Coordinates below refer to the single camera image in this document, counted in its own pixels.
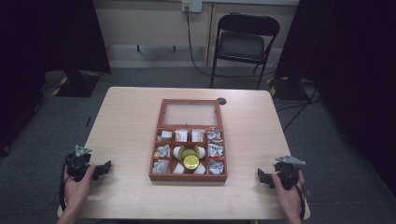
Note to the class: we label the person's right hand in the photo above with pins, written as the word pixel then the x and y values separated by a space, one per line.
pixel 288 199

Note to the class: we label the white cup with green lid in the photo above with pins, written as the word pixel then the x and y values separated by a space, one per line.
pixel 177 152
pixel 188 152
pixel 201 151

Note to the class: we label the white and blue packet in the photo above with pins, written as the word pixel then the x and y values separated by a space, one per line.
pixel 216 167
pixel 215 150
pixel 214 136

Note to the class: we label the white wall socket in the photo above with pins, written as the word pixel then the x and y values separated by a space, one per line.
pixel 192 5

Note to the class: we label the white and red packet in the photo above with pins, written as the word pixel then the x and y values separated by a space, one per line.
pixel 181 136
pixel 197 136

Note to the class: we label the silver foil packet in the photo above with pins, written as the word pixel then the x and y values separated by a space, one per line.
pixel 162 151
pixel 165 135
pixel 161 166

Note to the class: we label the black stand base striped tape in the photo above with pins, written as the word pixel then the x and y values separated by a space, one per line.
pixel 286 88
pixel 77 84

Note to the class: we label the dark curtain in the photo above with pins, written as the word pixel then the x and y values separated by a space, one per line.
pixel 351 62
pixel 46 37

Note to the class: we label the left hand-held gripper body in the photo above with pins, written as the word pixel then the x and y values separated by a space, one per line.
pixel 77 165

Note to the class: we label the small white cup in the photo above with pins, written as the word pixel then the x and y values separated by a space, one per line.
pixel 179 169
pixel 200 169

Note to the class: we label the small black floor object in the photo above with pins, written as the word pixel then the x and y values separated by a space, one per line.
pixel 88 121

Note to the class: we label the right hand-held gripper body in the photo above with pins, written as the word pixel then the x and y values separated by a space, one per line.
pixel 288 174

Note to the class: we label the person's left hand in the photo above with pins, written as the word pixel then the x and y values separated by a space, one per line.
pixel 76 191

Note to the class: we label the wooden compartment box with lid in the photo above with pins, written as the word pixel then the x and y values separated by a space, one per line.
pixel 162 121

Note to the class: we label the black folding chair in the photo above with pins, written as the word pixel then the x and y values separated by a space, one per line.
pixel 241 45

